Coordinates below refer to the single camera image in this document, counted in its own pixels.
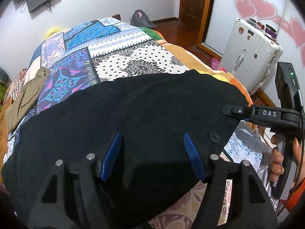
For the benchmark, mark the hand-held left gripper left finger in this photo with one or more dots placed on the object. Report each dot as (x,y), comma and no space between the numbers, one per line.
(110,158)

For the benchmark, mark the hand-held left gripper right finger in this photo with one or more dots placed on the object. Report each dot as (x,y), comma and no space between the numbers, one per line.
(193,157)

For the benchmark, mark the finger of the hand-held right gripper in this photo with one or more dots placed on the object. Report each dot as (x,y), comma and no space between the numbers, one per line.
(236,111)

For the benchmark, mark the black pants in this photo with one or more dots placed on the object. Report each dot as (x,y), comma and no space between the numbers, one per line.
(143,124)

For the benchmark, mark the person's right forearm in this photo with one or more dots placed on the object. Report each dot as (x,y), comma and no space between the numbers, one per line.
(296,195)

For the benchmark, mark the khaki pants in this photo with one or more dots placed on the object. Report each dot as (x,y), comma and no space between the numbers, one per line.
(26,95)

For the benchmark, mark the person's right hand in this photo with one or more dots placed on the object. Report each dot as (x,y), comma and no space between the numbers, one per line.
(277,164)

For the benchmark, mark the white blue-print cloth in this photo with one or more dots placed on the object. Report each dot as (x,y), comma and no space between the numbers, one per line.
(247,145)

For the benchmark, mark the beige floral bedsheet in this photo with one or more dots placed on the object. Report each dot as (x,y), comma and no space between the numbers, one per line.
(185,207)

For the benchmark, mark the pink slippers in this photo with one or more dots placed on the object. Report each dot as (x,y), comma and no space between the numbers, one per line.
(215,63)

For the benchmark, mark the white hard-shell suitcase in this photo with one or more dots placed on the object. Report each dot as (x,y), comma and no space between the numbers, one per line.
(250,57)

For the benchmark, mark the blue patchwork blanket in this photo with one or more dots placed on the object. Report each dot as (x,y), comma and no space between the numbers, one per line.
(133,52)

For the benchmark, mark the wooden door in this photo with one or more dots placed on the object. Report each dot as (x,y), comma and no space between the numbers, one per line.
(193,9)

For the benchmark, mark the wooden lap desk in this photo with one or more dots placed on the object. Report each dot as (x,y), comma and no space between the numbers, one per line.
(2,128)

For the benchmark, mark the orange striped bedsheet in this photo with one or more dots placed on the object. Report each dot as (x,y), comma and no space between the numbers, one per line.
(16,85)

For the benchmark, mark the grey bag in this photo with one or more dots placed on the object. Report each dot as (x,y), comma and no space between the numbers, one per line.
(141,20)

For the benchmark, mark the wooden bed frame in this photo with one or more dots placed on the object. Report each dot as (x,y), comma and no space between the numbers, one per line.
(117,17)

